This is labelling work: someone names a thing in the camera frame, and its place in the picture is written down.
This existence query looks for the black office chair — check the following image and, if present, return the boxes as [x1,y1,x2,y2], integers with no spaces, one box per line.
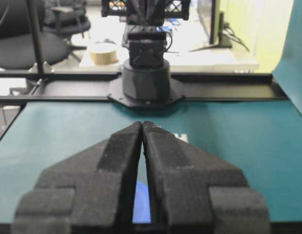
[43,0,91,62]
[0,0,70,70]

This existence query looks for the computer monitor with stand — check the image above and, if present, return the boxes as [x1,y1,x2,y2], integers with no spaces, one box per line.
[189,0,250,52]

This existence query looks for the brown tape roll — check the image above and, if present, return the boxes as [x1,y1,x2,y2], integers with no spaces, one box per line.
[88,43,118,65]

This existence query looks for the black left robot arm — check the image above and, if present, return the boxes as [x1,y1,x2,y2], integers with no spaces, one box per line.
[101,0,190,108]

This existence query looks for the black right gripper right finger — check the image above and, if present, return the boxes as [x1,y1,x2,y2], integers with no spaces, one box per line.
[143,121,270,234]

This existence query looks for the black aluminium frame rail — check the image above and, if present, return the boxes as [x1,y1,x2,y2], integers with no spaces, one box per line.
[0,71,287,108]

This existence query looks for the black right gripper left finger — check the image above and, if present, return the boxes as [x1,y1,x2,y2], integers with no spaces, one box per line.
[11,122,143,234]

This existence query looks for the black vertical frame post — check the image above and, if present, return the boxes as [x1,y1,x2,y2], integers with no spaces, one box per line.
[25,0,45,75]

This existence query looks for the large blue gear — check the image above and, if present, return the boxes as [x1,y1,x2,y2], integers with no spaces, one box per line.
[132,180,151,224]

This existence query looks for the white desk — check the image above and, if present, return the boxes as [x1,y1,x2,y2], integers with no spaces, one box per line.
[79,17,259,73]

